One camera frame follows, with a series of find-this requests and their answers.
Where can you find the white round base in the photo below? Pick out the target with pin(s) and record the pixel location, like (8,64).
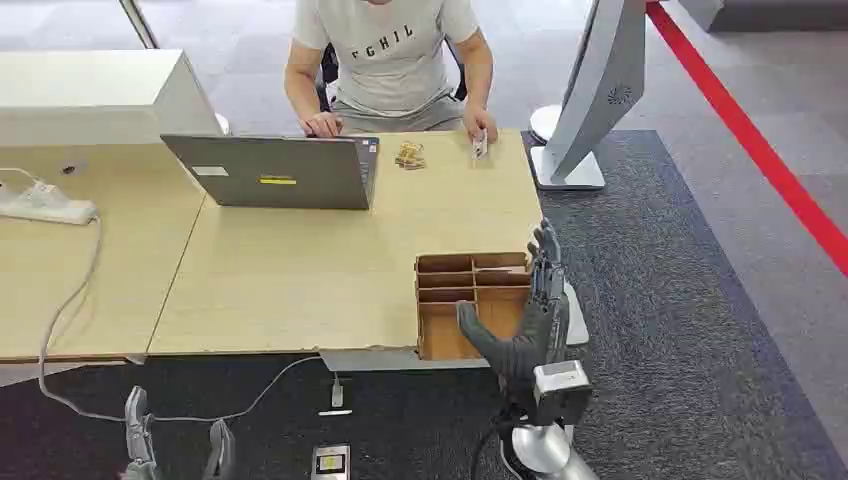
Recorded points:
(543,122)

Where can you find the white flat strip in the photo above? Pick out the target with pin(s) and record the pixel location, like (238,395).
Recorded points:
(335,413)

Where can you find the grey flat device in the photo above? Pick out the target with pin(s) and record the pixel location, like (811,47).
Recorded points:
(578,321)

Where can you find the white plug adapter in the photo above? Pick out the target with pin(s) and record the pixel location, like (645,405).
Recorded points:
(337,394)

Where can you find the silver display on stand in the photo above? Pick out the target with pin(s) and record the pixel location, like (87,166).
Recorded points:
(596,86)

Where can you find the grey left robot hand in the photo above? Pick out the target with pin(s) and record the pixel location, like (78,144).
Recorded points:
(139,430)

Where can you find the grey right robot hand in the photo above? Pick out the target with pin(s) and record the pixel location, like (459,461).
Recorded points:
(530,338)

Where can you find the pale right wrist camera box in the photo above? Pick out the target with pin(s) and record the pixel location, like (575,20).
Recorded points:
(563,387)

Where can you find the dark grey carpet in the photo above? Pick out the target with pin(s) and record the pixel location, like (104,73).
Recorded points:
(662,331)

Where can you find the red floor tape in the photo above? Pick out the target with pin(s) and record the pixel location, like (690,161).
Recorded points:
(748,132)

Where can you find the person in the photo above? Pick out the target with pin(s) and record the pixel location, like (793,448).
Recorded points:
(387,60)

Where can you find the black office chair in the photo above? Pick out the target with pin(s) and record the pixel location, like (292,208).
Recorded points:
(326,73)

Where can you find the white cabinet box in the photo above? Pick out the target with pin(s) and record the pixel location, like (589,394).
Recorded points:
(93,96)

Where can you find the metal floor socket plate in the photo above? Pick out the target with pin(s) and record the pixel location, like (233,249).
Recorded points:
(330,462)

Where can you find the printed card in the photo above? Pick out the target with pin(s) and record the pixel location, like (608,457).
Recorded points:
(480,146)

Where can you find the grey laptop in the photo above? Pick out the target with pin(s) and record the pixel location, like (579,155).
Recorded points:
(278,173)

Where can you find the grey platform block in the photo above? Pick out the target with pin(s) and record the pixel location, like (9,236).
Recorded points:
(768,14)

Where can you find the wooden compartment box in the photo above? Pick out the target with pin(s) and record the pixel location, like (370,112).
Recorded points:
(457,291)

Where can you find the metal pole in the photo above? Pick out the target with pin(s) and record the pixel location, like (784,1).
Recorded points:
(140,23)

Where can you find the white power strip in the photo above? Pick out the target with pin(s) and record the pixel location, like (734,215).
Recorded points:
(46,204)

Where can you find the dark desk grommet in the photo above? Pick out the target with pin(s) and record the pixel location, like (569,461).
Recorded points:
(69,168)

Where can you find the person's right hand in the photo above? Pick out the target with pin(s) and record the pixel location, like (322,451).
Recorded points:
(322,124)

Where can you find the person's left hand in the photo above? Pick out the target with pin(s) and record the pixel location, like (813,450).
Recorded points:
(478,121)

